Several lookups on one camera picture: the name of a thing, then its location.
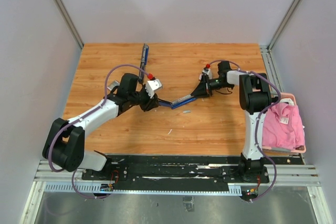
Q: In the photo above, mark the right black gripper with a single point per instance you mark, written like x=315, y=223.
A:
x=203, y=89

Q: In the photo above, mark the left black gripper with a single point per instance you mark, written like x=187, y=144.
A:
x=150, y=103

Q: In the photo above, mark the blue stapler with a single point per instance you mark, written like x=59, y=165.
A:
x=176, y=103
x=144, y=59

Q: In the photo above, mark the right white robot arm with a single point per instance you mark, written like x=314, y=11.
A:
x=254, y=100

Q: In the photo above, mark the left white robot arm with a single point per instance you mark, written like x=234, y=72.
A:
x=65, y=145

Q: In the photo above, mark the silver staple strip block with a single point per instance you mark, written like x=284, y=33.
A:
x=113, y=84

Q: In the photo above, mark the pink cloth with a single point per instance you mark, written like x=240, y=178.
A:
x=284, y=127

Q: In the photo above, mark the pink plastic basket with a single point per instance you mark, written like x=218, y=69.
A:
x=288, y=129

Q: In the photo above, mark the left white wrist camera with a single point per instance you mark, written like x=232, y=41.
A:
x=152, y=86

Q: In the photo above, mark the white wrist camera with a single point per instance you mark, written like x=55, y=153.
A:
x=152, y=86
x=207, y=72

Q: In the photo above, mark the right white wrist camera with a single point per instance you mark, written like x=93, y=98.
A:
x=207, y=72

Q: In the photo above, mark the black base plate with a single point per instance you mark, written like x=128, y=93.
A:
x=186, y=171

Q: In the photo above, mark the grey cable duct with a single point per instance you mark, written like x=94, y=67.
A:
x=101, y=189

